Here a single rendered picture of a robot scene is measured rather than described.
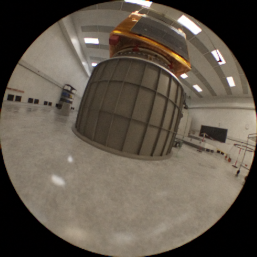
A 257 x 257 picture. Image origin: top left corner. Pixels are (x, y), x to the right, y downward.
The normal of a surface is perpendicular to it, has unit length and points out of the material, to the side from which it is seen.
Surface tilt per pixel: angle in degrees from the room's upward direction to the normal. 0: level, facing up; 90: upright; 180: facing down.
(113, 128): 90
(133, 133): 90
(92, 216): 0
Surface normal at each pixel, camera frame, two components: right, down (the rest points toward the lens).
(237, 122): -0.94, -0.25
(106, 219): 0.27, -0.96
